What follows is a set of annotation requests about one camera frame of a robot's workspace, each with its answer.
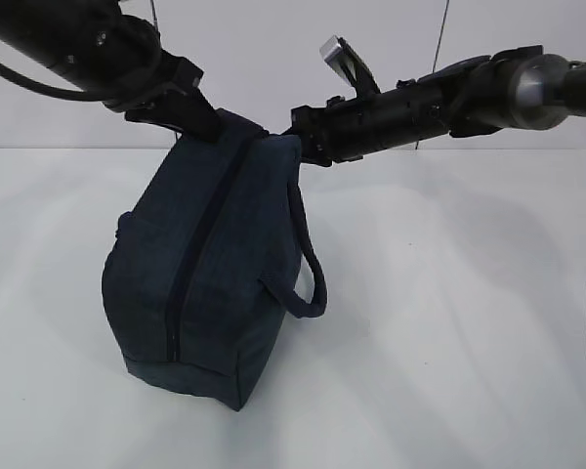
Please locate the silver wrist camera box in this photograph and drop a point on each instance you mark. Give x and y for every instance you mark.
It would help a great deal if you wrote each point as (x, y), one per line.
(340, 56)

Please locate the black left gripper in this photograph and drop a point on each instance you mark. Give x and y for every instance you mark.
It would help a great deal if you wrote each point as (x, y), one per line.
(166, 95)

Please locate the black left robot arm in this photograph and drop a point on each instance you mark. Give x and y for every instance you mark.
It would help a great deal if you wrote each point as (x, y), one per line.
(70, 38)

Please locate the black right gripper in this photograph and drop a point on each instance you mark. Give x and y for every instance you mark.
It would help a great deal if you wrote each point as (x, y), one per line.
(324, 131)

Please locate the dark blue fabric bag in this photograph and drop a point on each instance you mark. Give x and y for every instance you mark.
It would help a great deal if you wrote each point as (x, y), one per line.
(208, 263)

